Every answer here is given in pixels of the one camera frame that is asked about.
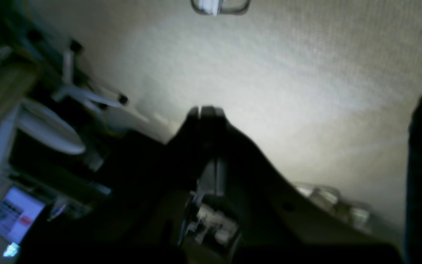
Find white office chair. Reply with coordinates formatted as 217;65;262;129
0;40;129;174

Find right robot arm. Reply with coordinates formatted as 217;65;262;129
17;97;422;264

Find computer monitor screen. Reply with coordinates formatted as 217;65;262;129
0;187;46;244

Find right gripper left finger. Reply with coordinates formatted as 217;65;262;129
17;106;200;264

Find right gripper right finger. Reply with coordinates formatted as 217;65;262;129
199;106;403;264

